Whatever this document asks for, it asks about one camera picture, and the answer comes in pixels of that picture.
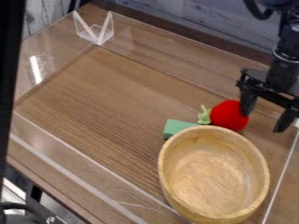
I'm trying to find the clear acrylic tray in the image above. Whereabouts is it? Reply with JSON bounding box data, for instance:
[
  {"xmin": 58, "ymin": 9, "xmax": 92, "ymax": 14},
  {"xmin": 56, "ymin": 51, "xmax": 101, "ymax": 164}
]
[{"xmin": 6, "ymin": 10, "xmax": 299, "ymax": 224}]

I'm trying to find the wooden bowl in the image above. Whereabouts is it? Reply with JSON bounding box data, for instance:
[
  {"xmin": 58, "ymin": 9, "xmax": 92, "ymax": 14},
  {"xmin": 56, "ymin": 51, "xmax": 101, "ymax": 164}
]
[{"xmin": 157, "ymin": 126, "xmax": 269, "ymax": 224}]

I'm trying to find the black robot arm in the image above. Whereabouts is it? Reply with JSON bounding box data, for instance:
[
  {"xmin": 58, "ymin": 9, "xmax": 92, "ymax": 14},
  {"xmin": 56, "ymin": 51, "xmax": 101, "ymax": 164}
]
[{"xmin": 236, "ymin": 0, "xmax": 299, "ymax": 133}]

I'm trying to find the clear acrylic corner bracket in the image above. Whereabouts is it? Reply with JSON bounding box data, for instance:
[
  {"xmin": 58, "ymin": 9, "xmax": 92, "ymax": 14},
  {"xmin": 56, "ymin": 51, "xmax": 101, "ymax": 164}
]
[{"xmin": 72, "ymin": 11, "xmax": 114, "ymax": 46}]

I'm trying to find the green foam block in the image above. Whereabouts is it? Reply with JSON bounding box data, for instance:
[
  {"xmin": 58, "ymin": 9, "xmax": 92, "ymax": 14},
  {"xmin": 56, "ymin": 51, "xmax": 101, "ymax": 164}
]
[{"xmin": 162, "ymin": 119, "xmax": 196, "ymax": 139}]

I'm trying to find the black table frame bracket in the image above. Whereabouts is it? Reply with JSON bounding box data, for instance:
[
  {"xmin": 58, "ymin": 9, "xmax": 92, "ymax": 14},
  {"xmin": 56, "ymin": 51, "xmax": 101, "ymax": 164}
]
[{"xmin": 25, "ymin": 183, "xmax": 66, "ymax": 224}]

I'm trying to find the red plush strawberry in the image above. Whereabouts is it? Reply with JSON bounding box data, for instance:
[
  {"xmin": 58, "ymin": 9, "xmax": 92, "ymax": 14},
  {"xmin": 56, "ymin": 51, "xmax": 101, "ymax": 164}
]
[{"xmin": 196, "ymin": 100, "xmax": 248, "ymax": 131}]

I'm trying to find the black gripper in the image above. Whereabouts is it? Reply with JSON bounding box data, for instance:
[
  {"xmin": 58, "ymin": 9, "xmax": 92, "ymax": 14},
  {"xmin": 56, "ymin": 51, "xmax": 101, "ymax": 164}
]
[{"xmin": 236, "ymin": 67, "xmax": 299, "ymax": 133}]

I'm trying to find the dark foreground post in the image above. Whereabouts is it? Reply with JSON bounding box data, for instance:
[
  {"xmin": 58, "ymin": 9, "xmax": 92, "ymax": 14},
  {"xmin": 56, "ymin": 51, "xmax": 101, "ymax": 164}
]
[{"xmin": 0, "ymin": 0, "xmax": 25, "ymax": 192}]

